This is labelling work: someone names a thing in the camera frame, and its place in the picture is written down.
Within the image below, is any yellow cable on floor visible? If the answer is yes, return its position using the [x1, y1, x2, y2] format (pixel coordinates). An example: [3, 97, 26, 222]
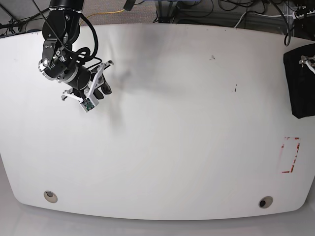
[79, 8, 126, 27]

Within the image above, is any black tripod leg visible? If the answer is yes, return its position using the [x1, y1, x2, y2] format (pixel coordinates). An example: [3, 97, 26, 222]
[0, 4, 20, 23]

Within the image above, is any black T-shirt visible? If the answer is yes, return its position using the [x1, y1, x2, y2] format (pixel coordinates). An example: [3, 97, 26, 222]
[283, 44, 315, 118]

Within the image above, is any left table cable grommet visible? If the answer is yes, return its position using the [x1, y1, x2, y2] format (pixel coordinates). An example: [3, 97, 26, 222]
[44, 191, 58, 204]

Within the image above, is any table cable grommet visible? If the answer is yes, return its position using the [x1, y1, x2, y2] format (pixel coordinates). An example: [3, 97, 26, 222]
[258, 196, 273, 209]
[44, 191, 58, 204]

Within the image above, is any grey metal stand base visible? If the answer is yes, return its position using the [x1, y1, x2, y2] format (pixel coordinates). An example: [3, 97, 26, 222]
[156, 0, 197, 24]

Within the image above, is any right table cable grommet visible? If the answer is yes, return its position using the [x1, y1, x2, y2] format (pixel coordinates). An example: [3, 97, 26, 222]
[258, 196, 273, 209]

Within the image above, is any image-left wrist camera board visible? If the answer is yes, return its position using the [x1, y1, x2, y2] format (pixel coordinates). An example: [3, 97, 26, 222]
[80, 98, 96, 113]

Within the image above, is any white cable on floor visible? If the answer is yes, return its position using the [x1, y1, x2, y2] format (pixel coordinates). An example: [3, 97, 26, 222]
[233, 11, 295, 29]

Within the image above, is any white power strip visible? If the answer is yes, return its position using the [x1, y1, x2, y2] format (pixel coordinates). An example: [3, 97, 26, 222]
[292, 6, 315, 19]

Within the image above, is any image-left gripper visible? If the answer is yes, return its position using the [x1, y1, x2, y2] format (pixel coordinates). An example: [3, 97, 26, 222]
[38, 40, 114, 102]

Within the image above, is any red tape rectangle marking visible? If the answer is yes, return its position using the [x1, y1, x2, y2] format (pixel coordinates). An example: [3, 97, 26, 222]
[279, 137, 301, 174]

